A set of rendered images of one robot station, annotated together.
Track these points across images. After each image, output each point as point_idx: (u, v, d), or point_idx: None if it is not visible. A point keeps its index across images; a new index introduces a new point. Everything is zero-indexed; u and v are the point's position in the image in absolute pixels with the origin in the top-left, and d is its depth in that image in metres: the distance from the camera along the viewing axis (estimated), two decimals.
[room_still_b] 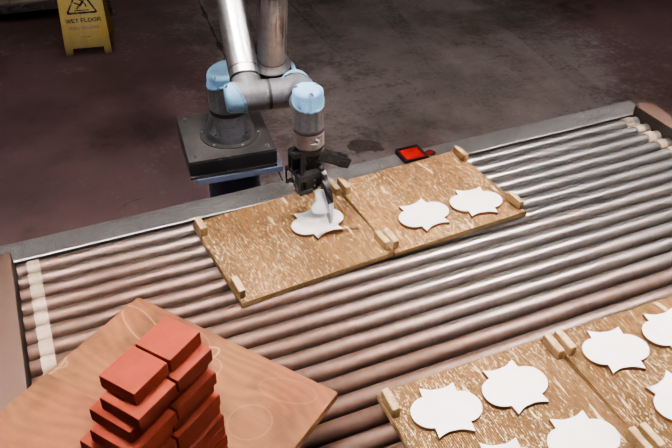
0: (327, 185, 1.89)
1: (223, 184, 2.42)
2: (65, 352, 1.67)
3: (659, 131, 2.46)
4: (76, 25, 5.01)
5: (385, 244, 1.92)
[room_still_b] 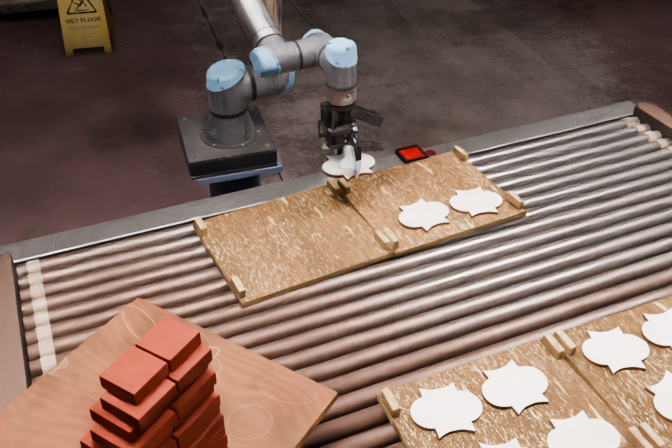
0: (357, 143, 1.94)
1: (223, 184, 2.42)
2: (65, 352, 1.67)
3: (659, 131, 2.46)
4: (76, 25, 5.01)
5: (385, 244, 1.92)
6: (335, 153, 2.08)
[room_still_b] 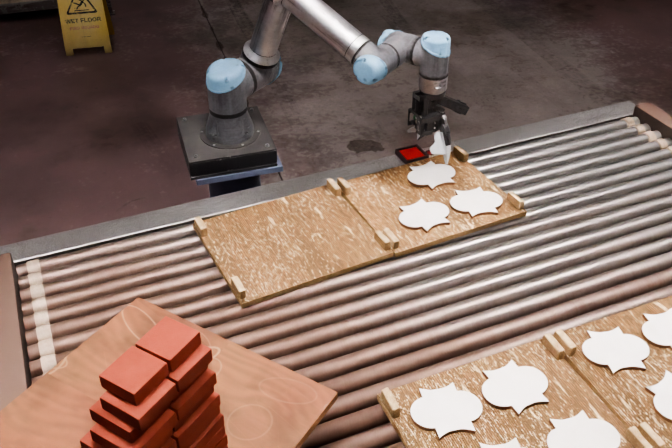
0: (446, 128, 2.06)
1: (223, 184, 2.42)
2: (65, 352, 1.67)
3: (659, 131, 2.46)
4: (76, 25, 5.01)
5: (385, 244, 1.92)
6: (417, 136, 2.20)
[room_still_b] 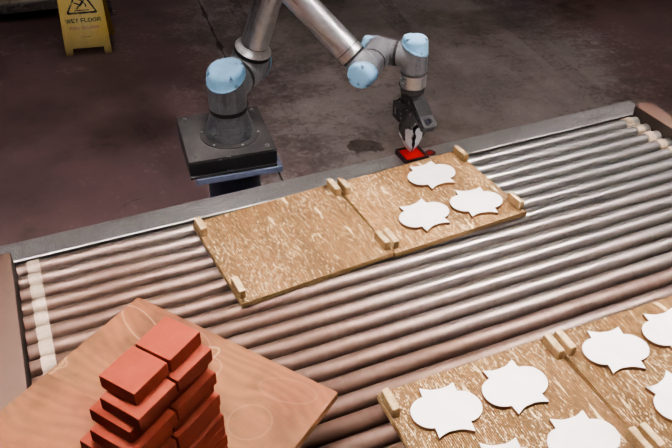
0: (399, 127, 2.26)
1: (223, 184, 2.42)
2: (65, 352, 1.67)
3: (659, 131, 2.46)
4: (76, 25, 5.01)
5: (385, 244, 1.92)
6: (412, 147, 2.33)
